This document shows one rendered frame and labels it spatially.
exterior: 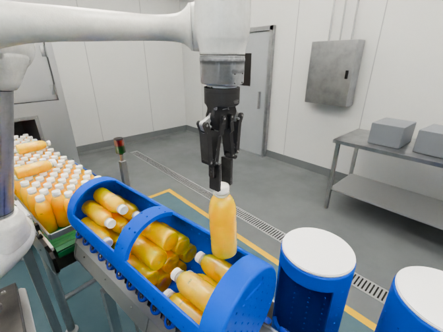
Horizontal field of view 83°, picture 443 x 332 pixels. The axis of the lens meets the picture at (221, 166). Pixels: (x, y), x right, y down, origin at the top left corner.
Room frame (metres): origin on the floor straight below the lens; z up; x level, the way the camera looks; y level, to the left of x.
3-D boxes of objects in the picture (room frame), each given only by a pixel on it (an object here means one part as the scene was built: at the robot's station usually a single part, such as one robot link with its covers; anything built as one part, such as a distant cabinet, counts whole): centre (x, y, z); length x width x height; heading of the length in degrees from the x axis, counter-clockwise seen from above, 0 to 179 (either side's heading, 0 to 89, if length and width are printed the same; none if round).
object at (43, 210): (1.09, 0.91, 0.99); 0.07 x 0.07 x 0.19
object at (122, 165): (1.58, 0.67, 0.55); 0.04 x 0.04 x 1.10; 50
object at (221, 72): (0.54, 0.00, 1.71); 0.09 x 0.09 x 0.06
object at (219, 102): (0.54, 0.00, 1.64); 0.08 x 0.07 x 0.09; 140
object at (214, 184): (0.53, 0.01, 1.48); 0.03 x 0.01 x 0.07; 50
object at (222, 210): (0.55, 0.00, 1.34); 0.07 x 0.07 x 0.19
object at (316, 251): (0.79, -0.39, 1.03); 0.28 x 0.28 x 0.01
